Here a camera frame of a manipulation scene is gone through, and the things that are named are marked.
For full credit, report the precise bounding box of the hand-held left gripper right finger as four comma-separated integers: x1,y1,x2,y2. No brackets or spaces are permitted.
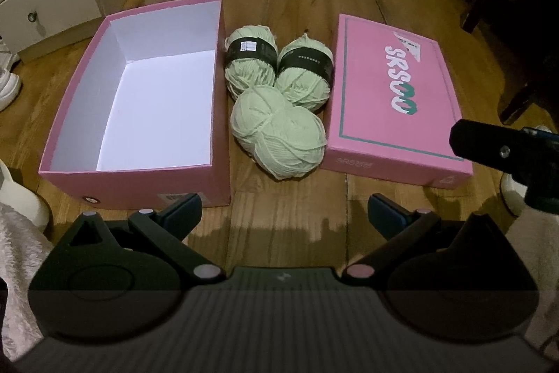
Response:
341,194,503,287

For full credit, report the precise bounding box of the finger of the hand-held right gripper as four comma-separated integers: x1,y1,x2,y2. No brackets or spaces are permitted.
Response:
450,120,532,182

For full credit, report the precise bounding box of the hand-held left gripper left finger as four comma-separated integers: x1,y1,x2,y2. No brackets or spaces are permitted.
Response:
65,193,227,283

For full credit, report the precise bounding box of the pink box lid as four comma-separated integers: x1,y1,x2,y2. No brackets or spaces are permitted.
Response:
319,13,474,190

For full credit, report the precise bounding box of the pink cardboard box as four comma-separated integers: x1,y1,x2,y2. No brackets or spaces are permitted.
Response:
38,0,232,210

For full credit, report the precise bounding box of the green yarn ball without label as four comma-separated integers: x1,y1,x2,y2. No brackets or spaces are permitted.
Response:
230,85,328,181

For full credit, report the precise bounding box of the green yarn ball black label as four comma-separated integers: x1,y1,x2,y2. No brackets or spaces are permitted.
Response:
224,24,280,102
274,33,336,112

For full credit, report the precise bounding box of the white slipper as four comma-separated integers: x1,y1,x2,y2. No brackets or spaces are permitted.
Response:
500,171,529,218
0,161,51,235

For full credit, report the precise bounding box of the dark wooden furniture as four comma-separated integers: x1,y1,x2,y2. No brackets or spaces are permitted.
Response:
450,0,559,125

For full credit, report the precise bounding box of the fluffy beige cloth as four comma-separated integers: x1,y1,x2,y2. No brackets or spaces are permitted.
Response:
0,202,55,358

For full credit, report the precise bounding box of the white shoe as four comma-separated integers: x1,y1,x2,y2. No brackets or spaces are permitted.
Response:
0,37,22,112

